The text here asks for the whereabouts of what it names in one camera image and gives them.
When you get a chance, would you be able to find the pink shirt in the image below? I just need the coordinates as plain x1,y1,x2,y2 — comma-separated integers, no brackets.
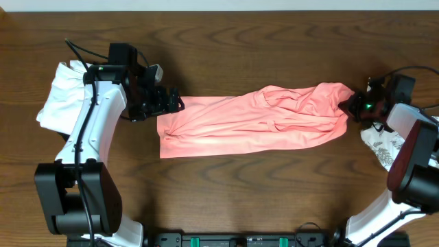
157,82,353,158

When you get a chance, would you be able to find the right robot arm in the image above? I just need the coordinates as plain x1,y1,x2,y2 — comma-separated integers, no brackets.
329,72,438,247

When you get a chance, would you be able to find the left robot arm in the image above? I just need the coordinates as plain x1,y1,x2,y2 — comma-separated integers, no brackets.
34,43,185,246

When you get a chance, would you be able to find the white fern print shirt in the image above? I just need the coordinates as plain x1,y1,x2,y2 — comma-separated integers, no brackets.
360,122,405,171

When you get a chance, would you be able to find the white folded shirt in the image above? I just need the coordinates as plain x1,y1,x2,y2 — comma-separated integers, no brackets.
36,60,86,134

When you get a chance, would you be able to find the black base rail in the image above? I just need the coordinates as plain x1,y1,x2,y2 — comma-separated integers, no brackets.
67,231,411,247

